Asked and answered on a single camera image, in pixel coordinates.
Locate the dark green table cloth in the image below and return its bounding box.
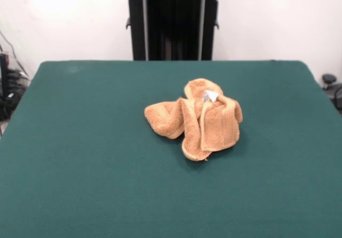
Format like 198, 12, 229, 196
0, 60, 342, 238

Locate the orange terry towel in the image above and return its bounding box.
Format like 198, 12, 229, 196
144, 78, 244, 162

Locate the black cable tangle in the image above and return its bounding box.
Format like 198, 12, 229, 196
0, 30, 32, 121

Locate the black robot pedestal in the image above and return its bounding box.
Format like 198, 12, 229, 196
116, 0, 231, 61

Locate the black electronic box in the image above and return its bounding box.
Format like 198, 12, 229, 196
0, 52, 11, 88

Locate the black office chair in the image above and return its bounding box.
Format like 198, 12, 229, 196
321, 73, 342, 108

